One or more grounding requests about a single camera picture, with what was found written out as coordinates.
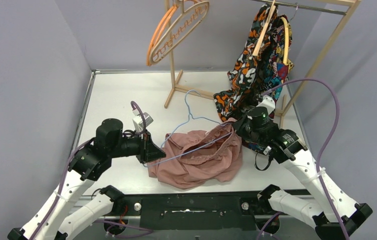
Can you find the pink shorts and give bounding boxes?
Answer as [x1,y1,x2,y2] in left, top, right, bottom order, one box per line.
[147,118,243,190]

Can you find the blue wire hanger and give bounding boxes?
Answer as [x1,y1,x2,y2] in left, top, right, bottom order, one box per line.
[142,89,230,169]

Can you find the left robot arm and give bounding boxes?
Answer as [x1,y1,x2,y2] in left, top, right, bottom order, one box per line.
[7,118,166,240]

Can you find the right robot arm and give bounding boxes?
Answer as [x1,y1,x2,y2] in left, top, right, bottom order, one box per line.
[232,106,373,240]

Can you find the orange camouflage shorts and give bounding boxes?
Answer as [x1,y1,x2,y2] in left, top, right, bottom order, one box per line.
[213,4,271,122]

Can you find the colourful comic print shorts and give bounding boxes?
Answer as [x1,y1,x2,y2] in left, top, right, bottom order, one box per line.
[241,13,294,115]

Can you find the curved wooden hanger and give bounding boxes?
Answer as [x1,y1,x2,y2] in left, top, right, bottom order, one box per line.
[280,16,290,65]

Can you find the straight wooden hanger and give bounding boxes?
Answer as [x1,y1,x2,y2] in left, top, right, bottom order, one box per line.
[252,0,276,57]

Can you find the beige notched wooden hanger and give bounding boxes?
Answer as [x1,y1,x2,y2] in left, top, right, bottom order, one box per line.
[150,0,210,63]

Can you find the orange plastic hanger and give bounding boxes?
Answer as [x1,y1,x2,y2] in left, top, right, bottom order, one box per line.
[146,0,186,67]

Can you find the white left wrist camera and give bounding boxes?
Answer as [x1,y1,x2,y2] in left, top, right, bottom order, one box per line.
[132,112,154,133]

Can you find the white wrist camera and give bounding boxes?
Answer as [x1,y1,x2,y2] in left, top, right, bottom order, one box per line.
[132,112,154,133]
[258,95,276,114]

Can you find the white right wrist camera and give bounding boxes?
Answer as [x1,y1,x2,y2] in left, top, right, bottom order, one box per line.
[258,95,276,114]

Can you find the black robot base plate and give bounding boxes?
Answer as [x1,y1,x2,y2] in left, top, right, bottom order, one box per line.
[106,191,275,231]

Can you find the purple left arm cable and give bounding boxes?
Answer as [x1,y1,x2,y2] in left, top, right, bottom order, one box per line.
[27,100,148,240]

